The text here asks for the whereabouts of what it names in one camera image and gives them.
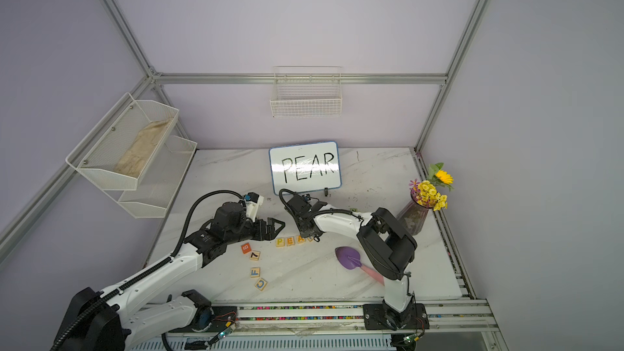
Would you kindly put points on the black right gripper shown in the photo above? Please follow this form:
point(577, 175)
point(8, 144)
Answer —
point(304, 219)

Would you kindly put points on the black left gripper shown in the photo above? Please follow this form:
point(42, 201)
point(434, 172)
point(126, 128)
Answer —
point(270, 234)

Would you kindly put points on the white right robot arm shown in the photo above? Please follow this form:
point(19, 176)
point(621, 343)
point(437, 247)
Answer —
point(386, 242)

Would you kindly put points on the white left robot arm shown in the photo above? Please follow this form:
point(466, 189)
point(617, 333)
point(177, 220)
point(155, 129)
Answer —
point(118, 317)

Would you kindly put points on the blue framed whiteboard PEAR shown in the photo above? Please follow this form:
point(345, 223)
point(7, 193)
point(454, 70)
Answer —
point(305, 168)

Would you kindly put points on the orange block white B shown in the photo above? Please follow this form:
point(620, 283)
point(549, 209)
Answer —
point(246, 248)

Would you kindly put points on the wooden block blue F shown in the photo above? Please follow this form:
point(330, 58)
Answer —
point(255, 272)

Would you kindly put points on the wooden block blue O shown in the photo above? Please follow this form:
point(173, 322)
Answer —
point(260, 284)

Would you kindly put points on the dark glass vase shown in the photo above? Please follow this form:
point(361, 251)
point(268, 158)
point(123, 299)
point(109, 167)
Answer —
point(413, 216)

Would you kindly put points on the yellow flower bouquet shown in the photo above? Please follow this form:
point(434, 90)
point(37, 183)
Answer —
point(428, 193)

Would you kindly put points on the beige cloth in shelf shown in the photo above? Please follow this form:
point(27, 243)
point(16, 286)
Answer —
point(136, 157)

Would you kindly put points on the white two-tier mesh shelf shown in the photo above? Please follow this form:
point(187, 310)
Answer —
point(151, 195)

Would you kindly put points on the purple scoop pink handle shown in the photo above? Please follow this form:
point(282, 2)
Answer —
point(350, 259)

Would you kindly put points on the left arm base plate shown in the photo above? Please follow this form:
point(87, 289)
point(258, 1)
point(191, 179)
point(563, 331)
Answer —
point(222, 316)

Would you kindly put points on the white wire wall basket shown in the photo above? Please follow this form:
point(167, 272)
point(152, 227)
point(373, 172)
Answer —
point(306, 92)

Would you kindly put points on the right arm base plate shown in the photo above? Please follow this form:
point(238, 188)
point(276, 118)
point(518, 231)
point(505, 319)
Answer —
point(382, 317)

